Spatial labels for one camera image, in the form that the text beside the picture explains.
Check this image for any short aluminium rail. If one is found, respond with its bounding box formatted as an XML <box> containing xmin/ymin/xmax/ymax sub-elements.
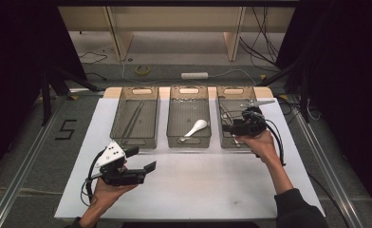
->
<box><xmin>68</xmin><ymin>87</ymin><xmax>106</xmax><ymax>96</ymax></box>

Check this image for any long aluminium floor rail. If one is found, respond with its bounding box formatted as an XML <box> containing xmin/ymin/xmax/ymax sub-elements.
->
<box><xmin>0</xmin><ymin>98</ymin><xmax>66</xmax><ymax>228</ymax></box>
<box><xmin>285</xmin><ymin>94</ymin><xmax>365</xmax><ymax>228</ymax></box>

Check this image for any white table cover board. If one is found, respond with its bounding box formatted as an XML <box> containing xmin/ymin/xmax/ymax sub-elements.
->
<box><xmin>54</xmin><ymin>97</ymin><xmax>326</xmax><ymax>221</ymax></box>

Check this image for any person's right hand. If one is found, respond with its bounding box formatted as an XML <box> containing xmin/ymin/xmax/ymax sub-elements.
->
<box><xmin>234</xmin><ymin>130</ymin><xmax>280</xmax><ymax>165</ymax></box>

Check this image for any beige wooden desk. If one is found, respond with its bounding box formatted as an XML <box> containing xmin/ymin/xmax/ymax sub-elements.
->
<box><xmin>56</xmin><ymin>6</ymin><xmax>297</xmax><ymax>63</ymax></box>

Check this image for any white power strip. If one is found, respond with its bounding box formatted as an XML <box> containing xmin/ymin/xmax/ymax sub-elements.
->
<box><xmin>180</xmin><ymin>71</ymin><xmax>210</xmax><ymax>81</ymax></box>

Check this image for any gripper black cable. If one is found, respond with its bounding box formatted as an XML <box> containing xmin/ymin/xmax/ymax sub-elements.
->
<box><xmin>256</xmin><ymin>112</ymin><xmax>288</xmax><ymax>167</ymax></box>
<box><xmin>80</xmin><ymin>148</ymin><xmax>105</xmax><ymax>207</ymax></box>

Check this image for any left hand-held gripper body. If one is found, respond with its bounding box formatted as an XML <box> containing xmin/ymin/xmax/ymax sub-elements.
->
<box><xmin>94</xmin><ymin>141</ymin><xmax>147</xmax><ymax>187</ymax></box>

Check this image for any black cable bundle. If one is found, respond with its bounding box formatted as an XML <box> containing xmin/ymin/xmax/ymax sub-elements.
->
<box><xmin>239</xmin><ymin>6</ymin><xmax>282</xmax><ymax>69</ymax></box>

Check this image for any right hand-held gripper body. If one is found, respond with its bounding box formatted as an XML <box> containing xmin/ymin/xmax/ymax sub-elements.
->
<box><xmin>235</xmin><ymin>99</ymin><xmax>276</xmax><ymax>138</ymax></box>

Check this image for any thin black floor cable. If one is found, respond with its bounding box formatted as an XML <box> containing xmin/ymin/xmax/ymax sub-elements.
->
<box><xmin>78</xmin><ymin>51</ymin><xmax>108</xmax><ymax>65</ymax></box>

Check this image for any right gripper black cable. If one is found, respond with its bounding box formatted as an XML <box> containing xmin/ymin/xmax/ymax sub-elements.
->
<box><xmin>256</xmin><ymin>112</ymin><xmax>288</xmax><ymax>167</ymax></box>

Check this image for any metal chopstick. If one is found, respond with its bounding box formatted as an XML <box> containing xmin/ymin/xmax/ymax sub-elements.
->
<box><xmin>127</xmin><ymin>100</ymin><xmax>146</xmax><ymax>138</ymax></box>
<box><xmin>121</xmin><ymin>100</ymin><xmax>143</xmax><ymax>140</ymax></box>

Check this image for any white floor cable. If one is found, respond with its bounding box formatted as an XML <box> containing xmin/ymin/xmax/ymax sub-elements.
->
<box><xmin>121</xmin><ymin>59</ymin><xmax>182</xmax><ymax>86</ymax></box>
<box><xmin>207</xmin><ymin>68</ymin><xmax>258</xmax><ymax>86</ymax></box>

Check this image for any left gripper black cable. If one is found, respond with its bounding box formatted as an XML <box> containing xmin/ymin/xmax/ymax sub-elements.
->
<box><xmin>80</xmin><ymin>148</ymin><xmax>105</xmax><ymax>207</ymax></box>

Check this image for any clear grey plastic bin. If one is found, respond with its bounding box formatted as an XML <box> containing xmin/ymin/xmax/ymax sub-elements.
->
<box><xmin>166</xmin><ymin>85</ymin><xmax>213</xmax><ymax>149</ymax></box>
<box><xmin>215</xmin><ymin>85</ymin><xmax>269</xmax><ymax>150</ymax></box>
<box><xmin>109</xmin><ymin>85</ymin><xmax>160</xmax><ymax>150</ymax></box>

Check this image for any black curtain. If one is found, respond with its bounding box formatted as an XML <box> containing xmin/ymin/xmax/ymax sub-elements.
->
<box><xmin>0</xmin><ymin>0</ymin><xmax>88</xmax><ymax>184</ymax></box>
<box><xmin>275</xmin><ymin>0</ymin><xmax>372</xmax><ymax>219</ymax></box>

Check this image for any person's left hand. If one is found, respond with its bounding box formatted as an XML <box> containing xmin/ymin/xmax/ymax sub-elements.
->
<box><xmin>91</xmin><ymin>179</ymin><xmax>139</xmax><ymax>207</ymax></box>

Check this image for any black metal stand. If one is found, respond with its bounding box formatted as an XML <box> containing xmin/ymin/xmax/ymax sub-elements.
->
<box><xmin>40</xmin><ymin>67</ymin><xmax>102</xmax><ymax>126</ymax></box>
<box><xmin>256</xmin><ymin>58</ymin><xmax>311</xmax><ymax>124</ymax></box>

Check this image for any white ceramic spoon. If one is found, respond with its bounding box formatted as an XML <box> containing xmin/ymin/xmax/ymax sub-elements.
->
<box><xmin>178</xmin><ymin>119</ymin><xmax>209</xmax><ymax>143</ymax></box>

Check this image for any thick black floor cable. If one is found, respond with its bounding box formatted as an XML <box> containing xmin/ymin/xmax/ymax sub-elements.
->
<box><xmin>307</xmin><ymin>171</ymin><xmax>351</xmax><ymax>228</ymax></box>

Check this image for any yellow tape roll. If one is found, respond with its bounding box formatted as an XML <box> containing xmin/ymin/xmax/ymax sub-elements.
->
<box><xmin>134</xmin><ymin>65</ymin><xmax>151</xmax><ymax>77</ymax></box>

